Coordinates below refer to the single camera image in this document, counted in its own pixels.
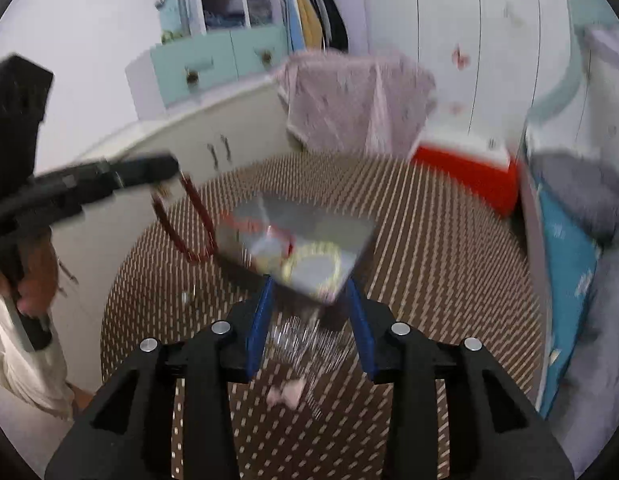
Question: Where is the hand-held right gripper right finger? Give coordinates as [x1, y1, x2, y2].
[345, 277, 575, 480]

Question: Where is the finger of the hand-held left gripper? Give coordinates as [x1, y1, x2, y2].
[0, 185, 85, 233]
[37, 156, 181, 196]

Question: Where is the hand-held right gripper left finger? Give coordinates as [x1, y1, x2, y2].
[44, 275, 276, 480]

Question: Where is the dark metal tin box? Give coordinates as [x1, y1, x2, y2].
[214, 192, 377, 307]

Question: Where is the person's left hand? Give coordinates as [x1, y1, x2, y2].
[17, 242, 58, 317]

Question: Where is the white cabinet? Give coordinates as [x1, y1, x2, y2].
[50, 80, 291, 391]

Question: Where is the brown polka dot tablecloth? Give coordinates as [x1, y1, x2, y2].
[100, 152, 547, 480]

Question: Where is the teal drawer cabinet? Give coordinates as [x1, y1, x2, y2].
[126, 25, 290, 121]

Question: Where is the person's white clothing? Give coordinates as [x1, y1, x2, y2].
[0, 287, 75, 421]

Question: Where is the red storage box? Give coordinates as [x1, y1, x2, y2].
[412, 127, 520, 217]

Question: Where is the blue hanging garment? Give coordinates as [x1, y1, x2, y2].
[280, 0, 305, 53]

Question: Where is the pink bear print cloth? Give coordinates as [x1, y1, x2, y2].
[277, 52, 437, 158]

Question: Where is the blue bed sheet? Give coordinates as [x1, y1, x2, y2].
[537, 180, 604, 418]

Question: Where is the yellow hanging garment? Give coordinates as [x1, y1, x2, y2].
[292, 0, 323, 51]

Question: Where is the black hanging garment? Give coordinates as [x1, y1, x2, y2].
[317, 0, 349, 52]

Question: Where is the grey blanket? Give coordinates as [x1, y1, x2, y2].
[529, 152, 619, 251]

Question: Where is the white wardrobe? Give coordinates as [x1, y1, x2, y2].
[359, 0, 580, 146]

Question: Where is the teal and white headboard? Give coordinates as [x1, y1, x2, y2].
[527, 0, 619, 128]

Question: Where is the pale green pearl bracelet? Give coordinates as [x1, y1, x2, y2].
[282, 241, 343, 294]

